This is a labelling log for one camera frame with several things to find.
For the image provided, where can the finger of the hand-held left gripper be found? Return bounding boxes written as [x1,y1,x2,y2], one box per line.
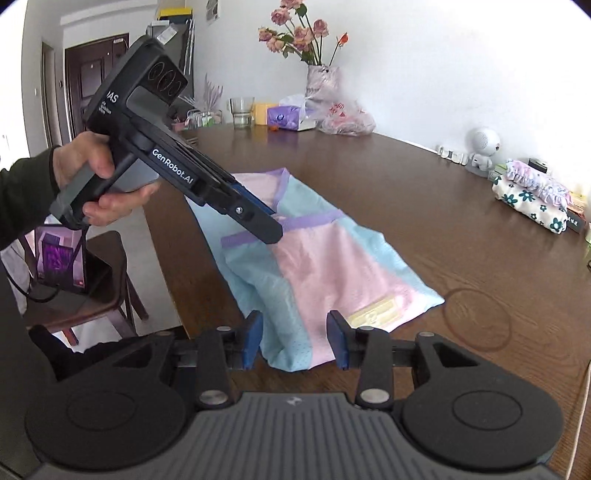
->
[185,143,278,217]
[198,182,284,244]

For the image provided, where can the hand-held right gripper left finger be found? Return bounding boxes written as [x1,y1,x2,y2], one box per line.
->
[113,310,265,409]

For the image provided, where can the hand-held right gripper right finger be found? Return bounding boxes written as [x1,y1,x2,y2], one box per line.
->
[327,310,481,409]

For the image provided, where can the pink and blue mesh shirt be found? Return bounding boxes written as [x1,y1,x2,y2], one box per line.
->
[185,167,445,372]

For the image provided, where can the person's left forearm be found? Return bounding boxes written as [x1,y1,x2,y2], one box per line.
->
[0,148,62,252]

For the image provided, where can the person's left hand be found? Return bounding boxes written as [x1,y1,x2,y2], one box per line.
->
[52,131,162,228]

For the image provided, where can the dark brown door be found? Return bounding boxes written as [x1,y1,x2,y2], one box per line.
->
[65,31,131,149]

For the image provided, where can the purple dried flower bunch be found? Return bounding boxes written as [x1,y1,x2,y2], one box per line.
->
[201,76,225,114]

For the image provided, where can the clear drinking glass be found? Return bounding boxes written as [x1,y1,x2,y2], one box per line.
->
[229,96,256,130]

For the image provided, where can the purple tissue box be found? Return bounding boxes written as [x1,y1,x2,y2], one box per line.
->
[268,93,320,133]

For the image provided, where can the red printed plastic bag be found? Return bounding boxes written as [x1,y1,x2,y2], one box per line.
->
[318,98,376,137]

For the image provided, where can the wrapped flower vase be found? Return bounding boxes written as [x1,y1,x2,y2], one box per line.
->
[305,64,343,101]

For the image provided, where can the wooden chair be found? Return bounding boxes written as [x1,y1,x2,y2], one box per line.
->
[21,230,149,347]

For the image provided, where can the phone with purple screen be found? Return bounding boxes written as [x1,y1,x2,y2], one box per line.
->
[34,225,89,295]

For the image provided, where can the pink artificial flowers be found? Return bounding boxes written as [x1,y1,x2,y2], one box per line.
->
[257,0,349,68]

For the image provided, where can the white robot-shaped speaker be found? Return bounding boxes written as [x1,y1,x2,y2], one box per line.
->
[463,127,502,179]

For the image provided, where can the floral folded cloth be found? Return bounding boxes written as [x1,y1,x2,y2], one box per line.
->
[491,176,570,235]

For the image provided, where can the person's leg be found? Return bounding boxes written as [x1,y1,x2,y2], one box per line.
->
[0,272,63,480]

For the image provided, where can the pink ruffled cloth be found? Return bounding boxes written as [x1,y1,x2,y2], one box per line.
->
[505,159,573,207]

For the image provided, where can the black sign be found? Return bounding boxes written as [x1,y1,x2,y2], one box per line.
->
[566,208,588,234]

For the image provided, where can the black tablet cable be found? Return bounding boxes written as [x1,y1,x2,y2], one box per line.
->
[0,240,52,304]

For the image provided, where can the white charging cable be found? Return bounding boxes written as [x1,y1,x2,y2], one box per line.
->
[564,360,591,480]

